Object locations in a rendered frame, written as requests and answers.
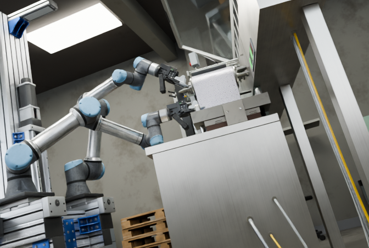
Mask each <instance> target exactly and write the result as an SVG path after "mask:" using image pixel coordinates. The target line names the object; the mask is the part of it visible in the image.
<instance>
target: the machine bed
mask: <svg viewBox="0 0 369 248"><path fill-rule="evenodd" d="M277 121H279V117H278V113H275V114H271V115H267V116H263V117H259V118H257V119H252V120H249V121H244V122H241V123H237V124H234V125H230V126H226V127H222V128H218V129H214V130H211V131H207V132H203V133H200V134H195V135H192V136H189V137H184V138H181V139H177V140H173V141H170V142H166V143H162V144H158V145H154V146H150V147H147V148H145V151H146V156H148V157H149V158H151V159H152V160H153V154H156V153H160V152H163V151H167V150H171V149H175V148H179V147H182V146H186V145H190V144H194V143H197V142H202V141H205V140H208V139H213V138H216V137H220V136H224V135H227V134H231V133H235V132H239V131H243V130H246V129H250V128H254V127H258V126H262V125H266V124H268V123H273V122H277Z"/></svg>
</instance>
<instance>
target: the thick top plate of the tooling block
mask: <svg viewBox="0 0 369 248"><path fill-rule="evenodd" d="M239 100H242V102H243V106H244V110H249V109H252V108H257V107H259V108H260V110H261V109H265V112H268V111H269V109H270V105H271V101H270V98H269V95H268V93H267V92H265V93H261V94H257V95H254V96H251V97H247V98H243V99H239ZM235 101H238V100H235ZM235 101H232V102H235ZM229 103H231V102H229ZM224 104H228V103H224ZM224 104H221V105H217V106H213V107H210V108H206V109H203V110H198V111H195V112H191V117H192V121H193V124H194V126H195V128H196V130H200V127H199V126H200V125H204V128H205V124H204V121H207V120H212V119H215V118H218V117H222V116H225V113H224V110H223V107H222V105H224Z"/></svg>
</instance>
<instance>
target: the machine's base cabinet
mask: <svg viewBox="0 0 369 248"><path fill-rule="evenodd" d="M153 160H154V166H155V170H156V176H157V179H158V184H159V189H160V193H161V199H162V202H163V207H164V212H165V217H166V222H167V227H168V230H169V235H170V240H171V245H172V248H265V247H264V245H263V244H262V242H261V241H260V239H259V238H258V236H257V234H256V233H255V232H254V230H253V228H252V226H251V225H250V223H248V222H247V217H249V216H251V217H252V218H253V222H254V224H255V226H256V227H257V229H258V231H259V232H260V234H261V235H262V237H263V238H264V240H265V241H266V243H267V244H268V246H269V248H279V247H278V246H277V245H276V243H275V242H274V240H273V239H272V238H271V237H270V236H269V235H268V233H269V232H272V233H273V237H274V238H275V240H276V241H277V242H278V244H279V245H280V247H281V248H305V247H304V245H303V243H302V242H301V241H300V239H299V237H298V236H297V234H296V232H295V231H294V229H293V228H292V226H291V225H290V224H289V222H288V220H287V219H286V217H285V216H284V214H283V213H282V211H281V210H280V208H279V207H278V205H277V204H276V203H275V202H274V201H272V197H273V196H275V197H276V198H277V201H278V203H279V204H280V205H281V207H282V208H283V210H284V211H285V213H286V214H287V216H288V217H289V219H290V220H291V222H292V223H293V225H294V226H295V228H296V229H297V231H298V233H299V234H300V236H301V237H302V239H303V240H304V242H305V243H306V245H307V247H308V248H321V247H320V243H319V240H318V237H317V234H316V231H315V228H314V224H313V222H312V219H311V216H310V212H309V209H308V206H307V203H306V200H305V197H304V194H303V191H302V188H301V185H300V182H299V178H298V175H297V172H296V169H295V166H294V163H293V160H292V157H291V154H290V151H289V147H288V144H287V141H286V138H285V136H284V132H283V129H282V126H281V123H280V121H277V122H273V123H268V124H266V125H262V126H258V127H254V128H250V129H246V130H243V131H239V132H235V133H231V134H227V135H224V136H220V137H216V138H213V139H208V140H205V141H202V142H197V143H194V144H190V145H186V146H182V147H179V148H175V149H171V150H167V151H163V152H160V153H156V154H153Z"/></svg>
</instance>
